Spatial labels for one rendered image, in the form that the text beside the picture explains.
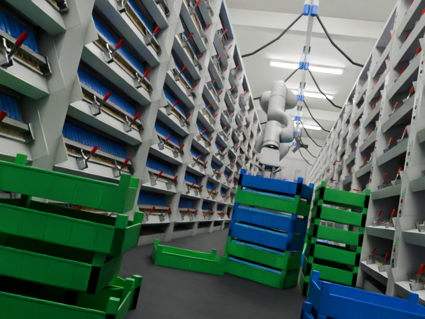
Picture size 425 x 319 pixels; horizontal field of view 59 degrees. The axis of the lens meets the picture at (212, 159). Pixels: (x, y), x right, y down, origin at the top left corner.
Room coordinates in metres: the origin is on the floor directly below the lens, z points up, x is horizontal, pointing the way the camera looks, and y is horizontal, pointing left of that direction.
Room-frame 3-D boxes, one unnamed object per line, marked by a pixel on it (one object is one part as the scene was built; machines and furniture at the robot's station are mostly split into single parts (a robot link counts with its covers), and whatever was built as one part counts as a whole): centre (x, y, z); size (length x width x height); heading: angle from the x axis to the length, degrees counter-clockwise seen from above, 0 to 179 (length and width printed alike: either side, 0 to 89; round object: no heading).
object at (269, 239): (1.79, -0.32, 0.20); 0.30 x 0.20 x 0.08; 59
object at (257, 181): (1.79, -0.32, 0.44); 0.30 x 0.20 x 0.08; 59
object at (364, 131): (2.87, -1.19, 0.89); 0.20 x 0.09 x 1.78; 78
